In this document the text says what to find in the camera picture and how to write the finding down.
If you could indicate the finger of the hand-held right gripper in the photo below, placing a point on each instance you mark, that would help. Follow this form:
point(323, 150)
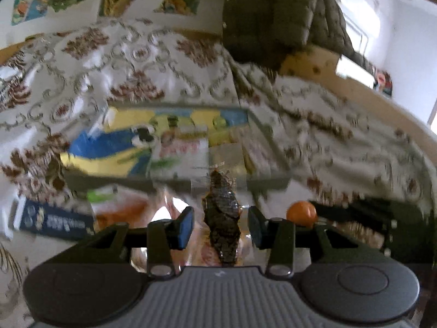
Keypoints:
point(348, 205)
point(355, 229)

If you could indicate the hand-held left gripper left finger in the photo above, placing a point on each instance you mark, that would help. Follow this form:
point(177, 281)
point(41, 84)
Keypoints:
point(186, 228)

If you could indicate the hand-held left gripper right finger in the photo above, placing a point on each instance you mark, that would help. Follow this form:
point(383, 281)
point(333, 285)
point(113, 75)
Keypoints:
point(256, 229)

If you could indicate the crinkled foil snack packet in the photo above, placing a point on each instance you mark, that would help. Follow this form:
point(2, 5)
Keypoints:
point(222, 222)

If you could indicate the small orange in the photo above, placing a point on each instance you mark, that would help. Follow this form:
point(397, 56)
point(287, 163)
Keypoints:
point(302, 213)

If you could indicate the clear rice cracker packet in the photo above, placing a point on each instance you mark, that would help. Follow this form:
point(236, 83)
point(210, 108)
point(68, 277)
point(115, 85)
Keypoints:
point(117, 211)

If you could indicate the yellow snack packet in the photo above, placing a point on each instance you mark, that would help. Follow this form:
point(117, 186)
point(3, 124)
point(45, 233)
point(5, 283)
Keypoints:
point(239, 157)

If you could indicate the white green snack packet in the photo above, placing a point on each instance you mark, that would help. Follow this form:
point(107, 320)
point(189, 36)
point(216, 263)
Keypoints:
point(181, 150)

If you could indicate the grey rectangular tray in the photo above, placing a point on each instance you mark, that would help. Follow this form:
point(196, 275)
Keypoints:
point(102, 174)

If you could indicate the dark blue snack packet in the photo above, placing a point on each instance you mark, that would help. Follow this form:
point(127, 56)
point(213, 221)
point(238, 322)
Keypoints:
point(54, 220)

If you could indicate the small green white packet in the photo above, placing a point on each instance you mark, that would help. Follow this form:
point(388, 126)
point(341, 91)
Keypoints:
point(101, 195)

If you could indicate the brown printed bag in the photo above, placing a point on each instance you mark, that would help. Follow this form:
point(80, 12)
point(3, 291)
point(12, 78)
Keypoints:
point(384, 83)

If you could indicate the white cabinet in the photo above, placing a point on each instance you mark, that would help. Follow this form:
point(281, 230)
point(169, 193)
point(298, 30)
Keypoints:
point(355, 71)

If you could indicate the floral printed blanket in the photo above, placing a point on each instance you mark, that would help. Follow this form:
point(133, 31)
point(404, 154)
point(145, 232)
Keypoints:
point(153, 58)

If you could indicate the olive puffer jacket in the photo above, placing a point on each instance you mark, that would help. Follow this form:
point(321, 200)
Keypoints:
point(273, 10)

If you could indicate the wooden bed frame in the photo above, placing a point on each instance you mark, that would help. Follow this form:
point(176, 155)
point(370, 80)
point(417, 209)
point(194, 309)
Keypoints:
point(358, 88)

